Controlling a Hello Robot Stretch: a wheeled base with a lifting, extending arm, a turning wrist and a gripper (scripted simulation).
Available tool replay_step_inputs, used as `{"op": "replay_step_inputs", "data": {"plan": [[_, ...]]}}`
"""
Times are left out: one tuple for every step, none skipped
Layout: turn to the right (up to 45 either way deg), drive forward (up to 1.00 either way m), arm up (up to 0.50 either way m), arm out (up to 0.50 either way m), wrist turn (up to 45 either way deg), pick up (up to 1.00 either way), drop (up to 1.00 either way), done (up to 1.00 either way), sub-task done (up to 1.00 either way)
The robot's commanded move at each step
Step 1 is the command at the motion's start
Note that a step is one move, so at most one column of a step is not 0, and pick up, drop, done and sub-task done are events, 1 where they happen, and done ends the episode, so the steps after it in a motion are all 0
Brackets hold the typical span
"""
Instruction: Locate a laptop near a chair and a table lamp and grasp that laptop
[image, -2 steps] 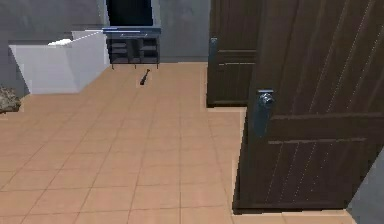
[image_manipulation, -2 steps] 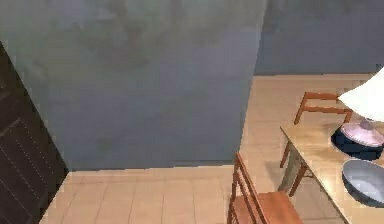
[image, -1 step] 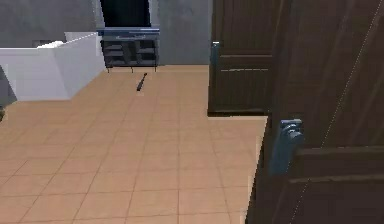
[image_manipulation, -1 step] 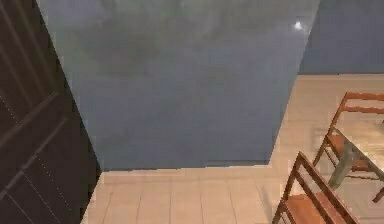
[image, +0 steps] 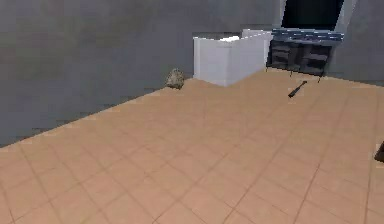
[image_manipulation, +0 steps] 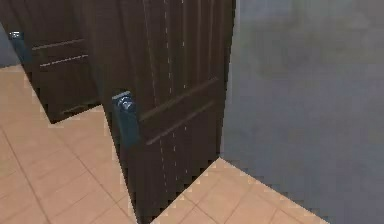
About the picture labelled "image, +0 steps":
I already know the grey lumpy rock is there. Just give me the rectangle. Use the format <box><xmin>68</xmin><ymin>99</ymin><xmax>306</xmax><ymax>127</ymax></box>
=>
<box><xmin>164</xmin><ymin>68</ymin><xmax>186</xmax><ymax>91</ymax></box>

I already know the white box cabinet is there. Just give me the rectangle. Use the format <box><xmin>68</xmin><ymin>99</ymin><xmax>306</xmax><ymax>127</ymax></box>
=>
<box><xmin>192</xmin><ymin>28</ymin><xmax>274</xmax><ymax>88</ymax></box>

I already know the black baseball bat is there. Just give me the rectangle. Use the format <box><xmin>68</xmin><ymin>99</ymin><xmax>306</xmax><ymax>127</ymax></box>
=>
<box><xmin>287</xmin><ymin>80</ymin><xmax>308</xmax><ymax>99</ymax></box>

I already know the dark shelf unit blue top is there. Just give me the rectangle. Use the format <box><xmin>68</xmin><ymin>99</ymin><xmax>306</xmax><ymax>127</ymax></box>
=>
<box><xmin>265</xmin><ymin>27</ymin><xmax>345</xmax><ymax>83</ymax></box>

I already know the black window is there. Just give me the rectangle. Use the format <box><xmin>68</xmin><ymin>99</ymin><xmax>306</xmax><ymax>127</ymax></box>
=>
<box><xmin>280</xmin><ymin>0</ymin><xmax>346</xmax><ymax>32</ymax></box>

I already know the dark brown object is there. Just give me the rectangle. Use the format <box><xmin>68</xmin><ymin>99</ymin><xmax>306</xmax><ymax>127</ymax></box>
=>
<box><xmin>373</xmin><ymin>141</ymin><xmax>384</xmax><ymax>164</ymax></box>

